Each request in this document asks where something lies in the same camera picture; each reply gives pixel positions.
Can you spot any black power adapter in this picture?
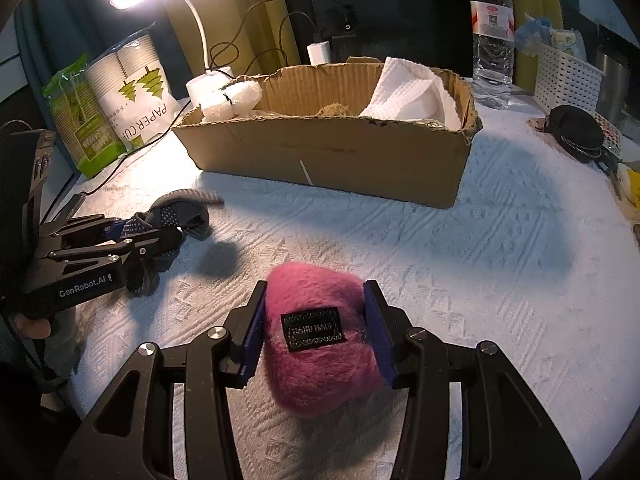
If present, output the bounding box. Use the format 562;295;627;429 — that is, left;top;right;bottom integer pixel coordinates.
332;4;359;62

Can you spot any black zip pouch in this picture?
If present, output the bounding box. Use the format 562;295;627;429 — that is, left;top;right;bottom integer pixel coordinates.
544;104;607;164

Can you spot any grey dark sock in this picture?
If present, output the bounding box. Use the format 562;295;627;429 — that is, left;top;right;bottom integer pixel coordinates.
124;188;224;297

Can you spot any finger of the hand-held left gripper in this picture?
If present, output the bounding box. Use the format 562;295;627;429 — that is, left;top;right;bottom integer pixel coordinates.
32;227;182;272
39;214;147;242

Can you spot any steel trash bin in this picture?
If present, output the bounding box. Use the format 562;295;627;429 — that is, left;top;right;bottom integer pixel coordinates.
594;47;640;112

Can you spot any person's left hand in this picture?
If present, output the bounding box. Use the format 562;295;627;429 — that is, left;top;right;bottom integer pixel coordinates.
12;312;52;339

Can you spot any brown fuzzy toy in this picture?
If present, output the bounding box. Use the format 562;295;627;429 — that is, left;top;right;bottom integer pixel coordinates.
316;101;359;117

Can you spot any blue plastic bag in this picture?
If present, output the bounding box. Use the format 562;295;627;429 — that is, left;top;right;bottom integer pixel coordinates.
514;17;557;54

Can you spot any yellow packet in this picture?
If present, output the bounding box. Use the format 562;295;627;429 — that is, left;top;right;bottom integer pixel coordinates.
614;160;640;202

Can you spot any white waffle paper towel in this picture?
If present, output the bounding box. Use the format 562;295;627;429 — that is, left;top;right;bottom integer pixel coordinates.
359;57;464;129

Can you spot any white plastic basket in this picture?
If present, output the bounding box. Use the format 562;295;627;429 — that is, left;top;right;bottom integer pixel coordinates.
531;39;617;114

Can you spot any white charger plug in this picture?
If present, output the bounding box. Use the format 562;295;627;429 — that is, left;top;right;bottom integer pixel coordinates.
306;42;332;66

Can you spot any clear water bottle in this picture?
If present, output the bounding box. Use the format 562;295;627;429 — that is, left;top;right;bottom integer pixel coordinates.
468;0;516;109

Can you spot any red dotted card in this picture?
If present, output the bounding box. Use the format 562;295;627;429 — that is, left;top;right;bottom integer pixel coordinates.
594;110;627;157

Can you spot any pink plush pouch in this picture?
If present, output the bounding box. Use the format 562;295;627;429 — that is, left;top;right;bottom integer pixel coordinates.
262;262;390;419

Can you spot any white fluffy ball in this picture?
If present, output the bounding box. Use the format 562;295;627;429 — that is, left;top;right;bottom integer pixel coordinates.
199;79;264;122

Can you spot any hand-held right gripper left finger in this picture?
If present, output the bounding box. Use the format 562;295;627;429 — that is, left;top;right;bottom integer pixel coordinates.
55;280;269;480

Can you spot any white textured tablecloth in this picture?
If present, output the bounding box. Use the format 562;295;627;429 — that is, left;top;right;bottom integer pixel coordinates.
42;77;640;480

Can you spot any white paper cup pack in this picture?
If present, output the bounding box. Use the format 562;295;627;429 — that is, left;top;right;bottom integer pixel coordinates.
84;22;177;154

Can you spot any dark window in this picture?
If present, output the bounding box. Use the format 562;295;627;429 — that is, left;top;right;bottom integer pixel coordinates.
277;0;482;77

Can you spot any cardboard box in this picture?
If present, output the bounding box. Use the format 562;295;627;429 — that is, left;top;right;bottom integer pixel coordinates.
170;57;484;210

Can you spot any teal curtain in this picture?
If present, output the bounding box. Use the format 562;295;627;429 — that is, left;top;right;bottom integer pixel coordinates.
14;0;167;88

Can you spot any green paper cup pack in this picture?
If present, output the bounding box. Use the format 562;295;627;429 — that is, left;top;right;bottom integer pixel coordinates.
40;54;129;180

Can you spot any black cable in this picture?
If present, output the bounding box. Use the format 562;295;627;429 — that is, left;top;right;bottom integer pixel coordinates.
75;0;322;197

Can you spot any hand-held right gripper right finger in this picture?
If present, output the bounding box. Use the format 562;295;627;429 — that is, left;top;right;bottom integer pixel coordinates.
363;280;584;480

